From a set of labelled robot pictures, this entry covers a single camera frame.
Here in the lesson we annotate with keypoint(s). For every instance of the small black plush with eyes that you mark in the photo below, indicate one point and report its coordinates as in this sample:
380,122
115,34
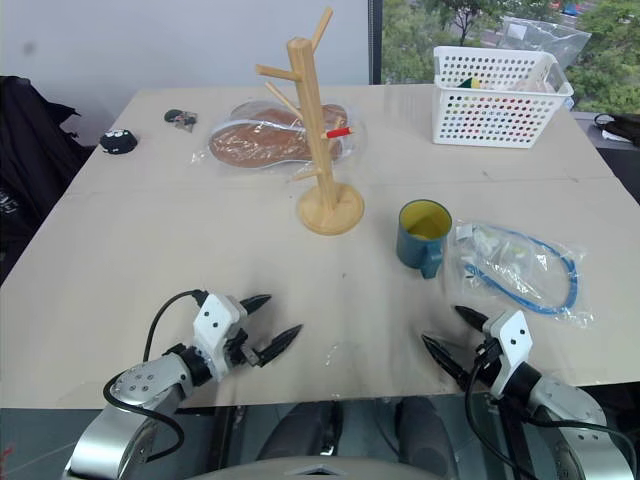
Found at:
117,141

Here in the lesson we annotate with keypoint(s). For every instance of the white perforated plastic basket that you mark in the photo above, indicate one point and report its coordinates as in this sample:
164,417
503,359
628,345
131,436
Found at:
492,120

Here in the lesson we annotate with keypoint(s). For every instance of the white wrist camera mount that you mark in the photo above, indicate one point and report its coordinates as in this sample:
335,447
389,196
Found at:
512,340
216,325

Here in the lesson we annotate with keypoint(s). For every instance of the red marker sleeve on peg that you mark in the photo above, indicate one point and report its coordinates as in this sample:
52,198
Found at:
339,132

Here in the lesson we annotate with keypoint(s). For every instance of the silver robot torso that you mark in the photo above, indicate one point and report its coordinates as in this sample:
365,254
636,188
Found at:
325,470

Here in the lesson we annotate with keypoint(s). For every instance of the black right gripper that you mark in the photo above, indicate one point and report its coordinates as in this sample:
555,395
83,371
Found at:
487,365

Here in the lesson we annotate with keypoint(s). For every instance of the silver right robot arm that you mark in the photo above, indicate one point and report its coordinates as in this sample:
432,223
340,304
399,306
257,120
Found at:
570,405

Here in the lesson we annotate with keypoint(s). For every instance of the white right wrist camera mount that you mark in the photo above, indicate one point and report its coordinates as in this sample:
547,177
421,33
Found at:
512,340

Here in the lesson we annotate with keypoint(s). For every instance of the blue mug yellow inside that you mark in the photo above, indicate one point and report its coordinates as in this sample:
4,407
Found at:
417,247

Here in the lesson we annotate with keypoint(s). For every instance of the clear plastic bag with parts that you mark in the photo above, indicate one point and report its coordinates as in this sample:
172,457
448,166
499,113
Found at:
505,280

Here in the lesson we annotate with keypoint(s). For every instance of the dark rounded shape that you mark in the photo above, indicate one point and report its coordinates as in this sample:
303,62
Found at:
425,432

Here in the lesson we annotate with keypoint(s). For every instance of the black window frame post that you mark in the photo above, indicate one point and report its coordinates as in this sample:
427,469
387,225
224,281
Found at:
375,40

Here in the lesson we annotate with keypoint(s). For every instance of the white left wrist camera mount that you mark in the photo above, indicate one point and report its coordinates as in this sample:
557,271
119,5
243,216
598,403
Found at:
216,325

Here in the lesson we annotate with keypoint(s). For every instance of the wooden mug tree stand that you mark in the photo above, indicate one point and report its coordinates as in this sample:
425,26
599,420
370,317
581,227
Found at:
314,130

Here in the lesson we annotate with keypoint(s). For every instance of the brown pads in clear bag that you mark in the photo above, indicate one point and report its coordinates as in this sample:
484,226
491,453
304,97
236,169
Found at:
250,142

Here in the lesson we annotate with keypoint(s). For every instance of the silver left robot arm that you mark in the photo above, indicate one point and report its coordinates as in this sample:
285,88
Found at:
145,385

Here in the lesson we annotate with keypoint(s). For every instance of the green and yellow sponge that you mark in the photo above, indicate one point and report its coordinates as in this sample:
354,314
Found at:
470,83

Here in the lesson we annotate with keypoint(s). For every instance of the black jacket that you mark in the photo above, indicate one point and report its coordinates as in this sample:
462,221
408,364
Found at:
30,165

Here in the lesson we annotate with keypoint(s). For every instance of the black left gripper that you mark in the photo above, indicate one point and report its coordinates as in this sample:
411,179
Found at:
241,350

